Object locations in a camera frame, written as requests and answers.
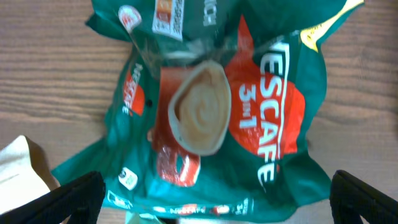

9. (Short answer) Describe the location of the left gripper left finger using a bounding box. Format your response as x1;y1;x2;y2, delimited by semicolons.
1;171;106;224

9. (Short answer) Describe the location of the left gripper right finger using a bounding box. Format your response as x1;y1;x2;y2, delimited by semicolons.
330;170;397;224

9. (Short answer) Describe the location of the green Nescafe coffee bag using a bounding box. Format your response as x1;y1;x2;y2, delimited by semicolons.
52;0;362;223

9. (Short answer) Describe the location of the small light blue packet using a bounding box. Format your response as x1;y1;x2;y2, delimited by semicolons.
125;212;165;224

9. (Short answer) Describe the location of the beige snack pouch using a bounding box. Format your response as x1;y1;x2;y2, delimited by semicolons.
1;135;60;214

